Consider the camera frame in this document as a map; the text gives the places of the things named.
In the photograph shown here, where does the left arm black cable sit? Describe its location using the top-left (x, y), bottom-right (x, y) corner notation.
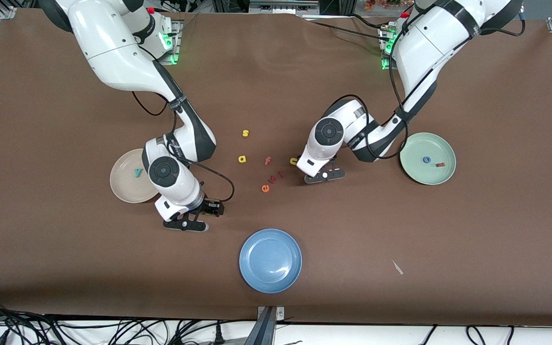
top-left (322, 10), bottom-right (526, 160)

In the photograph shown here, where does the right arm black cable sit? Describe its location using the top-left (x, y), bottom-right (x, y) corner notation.
top-left (131, 90), bottom-right (235, 203)

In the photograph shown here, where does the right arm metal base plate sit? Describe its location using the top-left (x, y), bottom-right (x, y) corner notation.
top-left (159, 19), bottom-right (181, 65)

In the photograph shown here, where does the looped black floor cable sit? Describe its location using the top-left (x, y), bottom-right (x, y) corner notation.
top-left (466, 325), bottom-right (487, 345)

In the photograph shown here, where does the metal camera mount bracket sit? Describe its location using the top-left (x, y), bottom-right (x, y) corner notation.
top-left (245, 306), bottom-right (285, 345)

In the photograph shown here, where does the black base supply cable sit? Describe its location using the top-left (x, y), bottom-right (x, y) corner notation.
top-left (348, 12), bottom-right (394, 30)
top-left (310, 20), bottom-right (386, 43)

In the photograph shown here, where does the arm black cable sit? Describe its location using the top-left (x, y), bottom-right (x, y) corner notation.
top-left (131, 90), bottom-right (235, 203)
top-left (322, 10), bottom-right (526, 160)

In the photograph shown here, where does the beige round plate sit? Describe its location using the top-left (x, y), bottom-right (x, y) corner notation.
top-left (110, 149), bottom-right (160, 204)

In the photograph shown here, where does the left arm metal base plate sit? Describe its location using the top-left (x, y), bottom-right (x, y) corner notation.
top-left (379, 26), bottom-right (401, 71)

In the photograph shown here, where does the grey power strip box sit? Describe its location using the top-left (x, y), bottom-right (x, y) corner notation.
top-left (249, 0), bottom-right (320, 13)

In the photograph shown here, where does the orange floral object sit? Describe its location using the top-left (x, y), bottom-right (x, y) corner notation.
top-left (364, 0), bottom-right (402, 11)

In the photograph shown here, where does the green round plate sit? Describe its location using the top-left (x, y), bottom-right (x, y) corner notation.
top-left (400, 133), bottom-right (457, 185)

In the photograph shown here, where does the brown table cover sheet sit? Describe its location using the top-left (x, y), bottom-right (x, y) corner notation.
top-left (0, 9), bottom-right (552, 327)

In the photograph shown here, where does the blue round plate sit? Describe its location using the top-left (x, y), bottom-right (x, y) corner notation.
top-left (239, 229), bottom-right (302, 294)

